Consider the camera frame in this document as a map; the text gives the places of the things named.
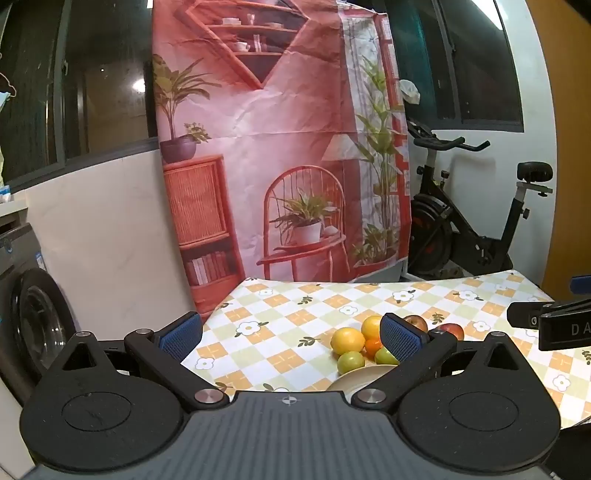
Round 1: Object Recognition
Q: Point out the orange wooden door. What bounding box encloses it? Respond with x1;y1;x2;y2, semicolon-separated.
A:
539;0;591;302

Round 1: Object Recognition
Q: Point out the large red apple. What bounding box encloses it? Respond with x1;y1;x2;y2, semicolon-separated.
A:
434;323;465;342

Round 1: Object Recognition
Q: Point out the black exercise bike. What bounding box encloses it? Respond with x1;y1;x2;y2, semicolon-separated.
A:
405;119;555;280

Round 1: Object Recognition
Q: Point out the dark sliding window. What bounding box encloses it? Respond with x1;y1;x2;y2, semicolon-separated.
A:
0;0;158;186

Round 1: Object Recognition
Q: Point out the white crumpled cloth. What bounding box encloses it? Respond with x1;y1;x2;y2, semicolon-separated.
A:
398;78;421;105

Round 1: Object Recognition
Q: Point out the dark framed window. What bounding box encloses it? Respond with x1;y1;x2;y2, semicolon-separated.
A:
392;0;526;136

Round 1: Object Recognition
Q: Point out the yellow lemon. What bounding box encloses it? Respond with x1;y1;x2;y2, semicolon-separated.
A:
331;327;366;356
361;315;384;342

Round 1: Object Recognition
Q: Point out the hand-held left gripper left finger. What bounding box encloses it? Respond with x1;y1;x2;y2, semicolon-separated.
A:
45;311;230;412

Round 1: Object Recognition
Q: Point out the hanging pale cloth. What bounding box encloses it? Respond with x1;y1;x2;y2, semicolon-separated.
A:
0;71;17;112

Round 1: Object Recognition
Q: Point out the grey washing machine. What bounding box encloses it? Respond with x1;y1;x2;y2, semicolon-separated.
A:
0;222;80;408

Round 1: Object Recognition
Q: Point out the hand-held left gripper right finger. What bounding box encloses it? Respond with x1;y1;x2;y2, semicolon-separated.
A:
353;312;533;412

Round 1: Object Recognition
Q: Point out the checked floral tablecloth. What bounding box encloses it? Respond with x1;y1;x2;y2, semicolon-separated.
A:
180;269;591;431

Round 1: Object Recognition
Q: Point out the beige plate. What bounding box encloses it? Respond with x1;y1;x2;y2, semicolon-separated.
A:
329;364;400;398

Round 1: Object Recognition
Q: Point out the printed pink backdrop cloth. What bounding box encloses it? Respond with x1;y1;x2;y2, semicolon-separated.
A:
151;0;413;320

